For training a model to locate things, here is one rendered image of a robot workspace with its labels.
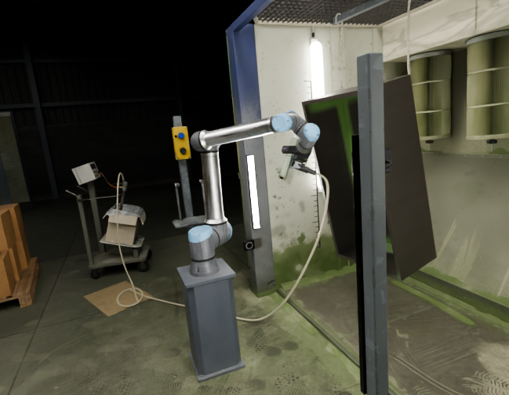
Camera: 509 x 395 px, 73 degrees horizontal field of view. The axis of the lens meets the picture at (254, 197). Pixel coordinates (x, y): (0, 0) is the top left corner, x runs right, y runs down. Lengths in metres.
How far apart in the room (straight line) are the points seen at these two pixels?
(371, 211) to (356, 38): 2.63
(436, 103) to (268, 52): 1.47
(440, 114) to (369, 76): 2.45
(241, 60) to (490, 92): 1.81
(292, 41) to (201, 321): 2.26
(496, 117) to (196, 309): 2.43
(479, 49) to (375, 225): 2.21
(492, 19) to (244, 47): 1.70
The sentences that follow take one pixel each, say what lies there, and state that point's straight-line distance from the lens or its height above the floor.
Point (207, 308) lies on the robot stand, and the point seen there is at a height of 0.46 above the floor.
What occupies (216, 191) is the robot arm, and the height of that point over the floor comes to 1.12.
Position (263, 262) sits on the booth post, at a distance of 3.10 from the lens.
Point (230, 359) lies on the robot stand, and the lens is 2.39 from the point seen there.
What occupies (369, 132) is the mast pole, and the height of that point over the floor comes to 1.44.
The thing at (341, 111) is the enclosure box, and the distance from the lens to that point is 2.69.
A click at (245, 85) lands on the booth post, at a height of 1.82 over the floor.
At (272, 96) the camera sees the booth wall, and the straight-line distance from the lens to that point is 2.97.
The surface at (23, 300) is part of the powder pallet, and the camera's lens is 4.12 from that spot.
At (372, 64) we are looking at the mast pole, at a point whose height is 1.61.
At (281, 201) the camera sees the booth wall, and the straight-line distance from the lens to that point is 3.04.
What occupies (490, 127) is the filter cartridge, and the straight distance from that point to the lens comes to 3.02.
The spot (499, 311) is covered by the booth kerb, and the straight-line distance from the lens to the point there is 3.00.
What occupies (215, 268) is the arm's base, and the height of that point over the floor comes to 0.67.
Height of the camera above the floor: 1.47
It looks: 11 degrees down
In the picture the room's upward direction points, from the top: 5 degrees counter-clockwise
